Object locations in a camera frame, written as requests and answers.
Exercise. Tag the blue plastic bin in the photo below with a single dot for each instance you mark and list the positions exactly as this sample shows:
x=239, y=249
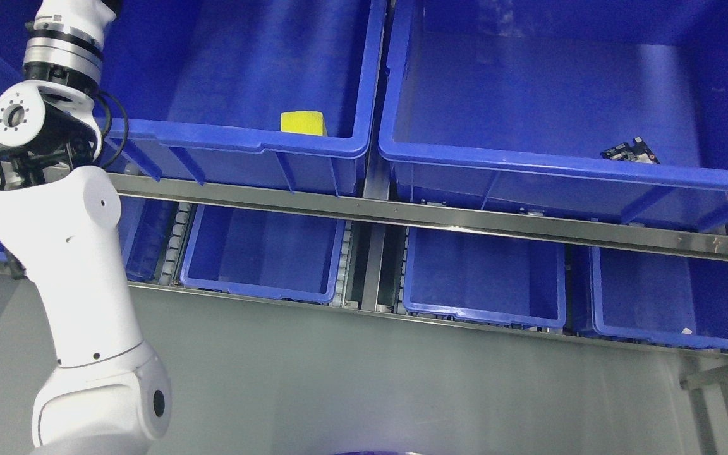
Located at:
x=263, y=254
x=648, y=297
x=205, y=82
x=487, y=279
x=143, y=232
x=508, y=105

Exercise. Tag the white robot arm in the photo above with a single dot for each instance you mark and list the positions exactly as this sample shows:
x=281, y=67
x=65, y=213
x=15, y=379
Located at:
x=109, y=392

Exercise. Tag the yellow foam block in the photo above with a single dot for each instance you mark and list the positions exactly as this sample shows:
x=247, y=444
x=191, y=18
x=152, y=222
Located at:
x=303, y=122

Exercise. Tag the black circuit board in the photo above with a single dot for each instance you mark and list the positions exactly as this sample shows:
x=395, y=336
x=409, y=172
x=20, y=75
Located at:
x=636, y=152

